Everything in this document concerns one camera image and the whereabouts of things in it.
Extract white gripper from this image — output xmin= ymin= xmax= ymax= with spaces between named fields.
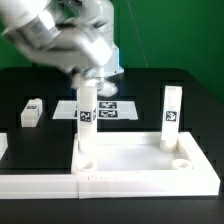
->
xmin=30 ymin=23 xmax=112 ymax=73

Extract white desk tabletop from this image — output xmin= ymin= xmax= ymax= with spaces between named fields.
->
xmin=71 ymin=132 xmax=200 ymax=173

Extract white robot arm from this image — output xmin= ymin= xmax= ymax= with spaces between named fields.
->
xmin=0 ymin=0 xmax=124 ymax=79

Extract white part at left edge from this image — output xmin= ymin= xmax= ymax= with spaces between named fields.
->
xmin=0 ymin=133 xmax=8 ymax=160

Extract white L-shaped obstacle fixture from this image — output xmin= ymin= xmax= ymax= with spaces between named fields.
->
xmin=0 ymin=139 xmax=220 ymax=199

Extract base plate with fiducial tags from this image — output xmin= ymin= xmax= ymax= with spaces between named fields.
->
xmin=53 ymin=100 xmax=138 ymax=120

